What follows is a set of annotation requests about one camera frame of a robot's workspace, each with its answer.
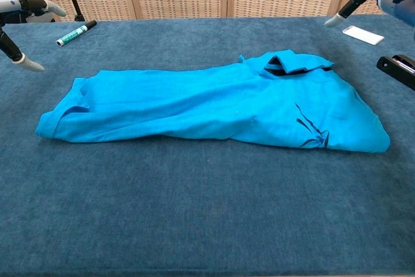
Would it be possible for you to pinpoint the blue printed T-shirt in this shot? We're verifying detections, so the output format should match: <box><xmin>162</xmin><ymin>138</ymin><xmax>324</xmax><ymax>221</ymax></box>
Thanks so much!
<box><xmin>34</xmin><ymin>49</ymin><xmax>392</xmax><ymax>154</ymax></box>

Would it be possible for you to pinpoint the green white marker pen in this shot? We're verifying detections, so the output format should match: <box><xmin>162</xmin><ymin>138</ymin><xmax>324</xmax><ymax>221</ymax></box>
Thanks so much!
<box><xmin>56</xmin><ymin>19</ymin><xmax>98</xmax><ymax>47</ymax></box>

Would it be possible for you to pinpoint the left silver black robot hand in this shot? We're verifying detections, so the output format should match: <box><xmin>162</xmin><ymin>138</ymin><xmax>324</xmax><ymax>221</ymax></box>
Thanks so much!
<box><xmin>0</xmin><ymin>0</ymin><xmax>67</xmax><ymax>72</ymax></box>

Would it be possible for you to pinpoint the white rectangular card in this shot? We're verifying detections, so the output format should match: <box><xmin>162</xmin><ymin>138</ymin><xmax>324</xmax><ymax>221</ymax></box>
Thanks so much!
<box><xmin>342</xmin><ymin>25</ymin><xmax>385</xmax><ymax>46</ymax></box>

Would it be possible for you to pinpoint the black stapler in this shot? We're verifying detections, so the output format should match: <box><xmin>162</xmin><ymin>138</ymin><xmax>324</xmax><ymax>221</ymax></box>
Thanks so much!
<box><xmin>376</xmin><ymin>53</ymin><xmax>415</xmax><ymax>91</ymax></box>

